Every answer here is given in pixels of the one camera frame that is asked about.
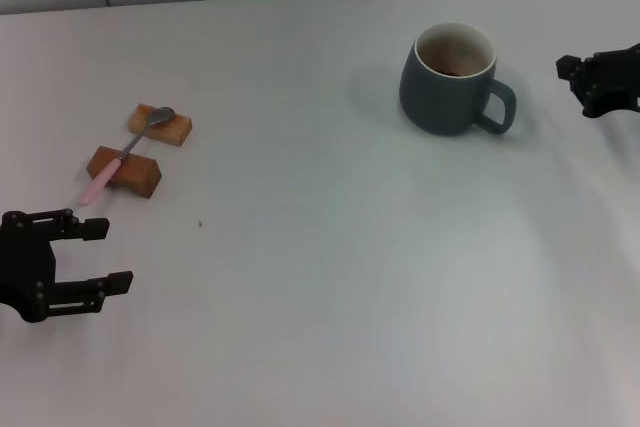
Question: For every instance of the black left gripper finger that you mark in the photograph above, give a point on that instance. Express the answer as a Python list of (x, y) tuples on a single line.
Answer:
[(120, 282), (95, 229)]

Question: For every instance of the dark brown wooden block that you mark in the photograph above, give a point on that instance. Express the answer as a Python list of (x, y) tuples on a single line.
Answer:
[(137, 172)]

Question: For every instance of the light wooden block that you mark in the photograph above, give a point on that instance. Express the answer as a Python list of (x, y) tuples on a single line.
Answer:
[(170, 133)]

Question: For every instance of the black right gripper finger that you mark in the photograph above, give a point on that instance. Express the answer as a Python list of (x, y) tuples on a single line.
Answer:
[(567, 68), (590, 99)]

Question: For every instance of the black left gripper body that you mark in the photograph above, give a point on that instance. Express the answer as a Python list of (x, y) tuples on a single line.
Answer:
[(25, 267)]

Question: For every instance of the dark coffee liquid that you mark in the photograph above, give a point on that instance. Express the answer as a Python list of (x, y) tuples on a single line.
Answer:
[(452, 72)]

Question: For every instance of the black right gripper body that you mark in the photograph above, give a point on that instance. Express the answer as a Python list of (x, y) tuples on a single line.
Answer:
[(622, 82)]

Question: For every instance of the dark grey ceramic cup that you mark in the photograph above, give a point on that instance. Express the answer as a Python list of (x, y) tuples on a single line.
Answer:
[(435, 107)]

